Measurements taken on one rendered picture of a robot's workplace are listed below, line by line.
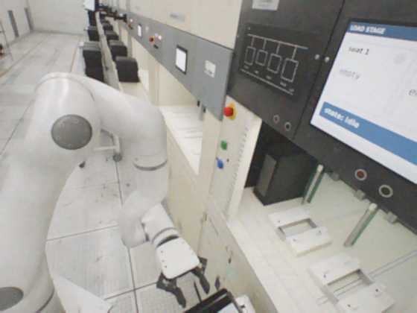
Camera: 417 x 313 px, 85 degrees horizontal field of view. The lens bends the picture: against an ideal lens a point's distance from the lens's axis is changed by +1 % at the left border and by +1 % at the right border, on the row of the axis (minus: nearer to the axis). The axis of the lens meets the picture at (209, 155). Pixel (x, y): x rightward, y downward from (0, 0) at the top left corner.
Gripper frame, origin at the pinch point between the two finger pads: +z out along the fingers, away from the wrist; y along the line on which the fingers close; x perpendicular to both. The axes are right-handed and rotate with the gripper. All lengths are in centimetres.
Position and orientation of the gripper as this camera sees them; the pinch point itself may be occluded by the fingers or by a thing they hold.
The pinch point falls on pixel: (193, 292)
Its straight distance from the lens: 67.3
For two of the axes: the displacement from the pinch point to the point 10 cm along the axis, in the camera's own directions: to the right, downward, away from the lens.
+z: 5.4, 5.1, -6.8
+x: 1.5, -8.4, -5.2
